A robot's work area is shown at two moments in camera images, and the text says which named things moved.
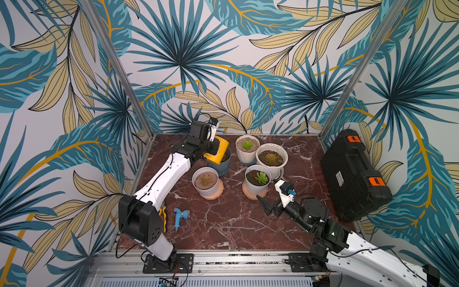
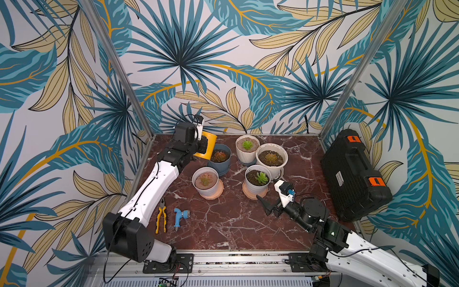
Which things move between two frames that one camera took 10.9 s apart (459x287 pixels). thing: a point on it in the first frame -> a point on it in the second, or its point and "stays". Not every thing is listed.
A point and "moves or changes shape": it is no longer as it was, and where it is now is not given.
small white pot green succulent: [257, 178] stays
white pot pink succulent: [207, 182] stays
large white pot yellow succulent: [272, 156] stays
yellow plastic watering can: [217, 158] moves or changes shape
